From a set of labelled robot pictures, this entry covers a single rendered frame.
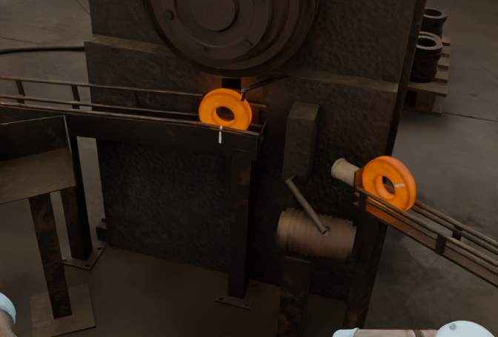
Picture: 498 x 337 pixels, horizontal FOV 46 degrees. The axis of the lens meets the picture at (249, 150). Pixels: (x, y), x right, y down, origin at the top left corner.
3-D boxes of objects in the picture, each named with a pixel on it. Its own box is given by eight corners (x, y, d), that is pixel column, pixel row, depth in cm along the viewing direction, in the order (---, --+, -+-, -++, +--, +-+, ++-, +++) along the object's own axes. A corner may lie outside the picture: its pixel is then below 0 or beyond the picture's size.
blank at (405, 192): (382, 212, 165) (374, 217, 163) (362, 160, 164) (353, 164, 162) (425, 207, 152) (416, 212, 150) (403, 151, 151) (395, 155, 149)
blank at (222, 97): (198, 87, 176) (195, 92, 173) (249, 89, 172) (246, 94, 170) (205, 132, 184) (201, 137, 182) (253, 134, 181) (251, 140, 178)
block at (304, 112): (287, 163, 188) (295, 97, 174) (313, 168, 187) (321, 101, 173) (280, 183, 180) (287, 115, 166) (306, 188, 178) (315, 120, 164)
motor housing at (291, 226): (273, 315, 209) (285, 197, 178) (336, 330, 204) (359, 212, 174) (264, 344, 198) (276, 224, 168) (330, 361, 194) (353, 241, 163)
